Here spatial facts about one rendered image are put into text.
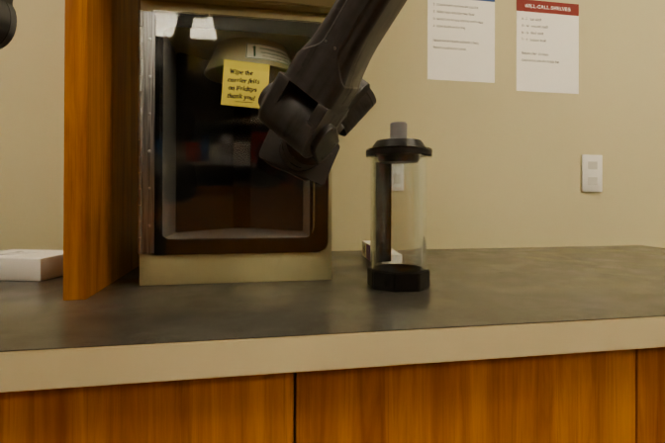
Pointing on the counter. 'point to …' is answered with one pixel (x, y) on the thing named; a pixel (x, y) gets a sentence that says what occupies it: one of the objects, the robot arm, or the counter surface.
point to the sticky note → (243, 83)
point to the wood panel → (100, 118)
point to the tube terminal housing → (227, 272)
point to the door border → (147, 132)
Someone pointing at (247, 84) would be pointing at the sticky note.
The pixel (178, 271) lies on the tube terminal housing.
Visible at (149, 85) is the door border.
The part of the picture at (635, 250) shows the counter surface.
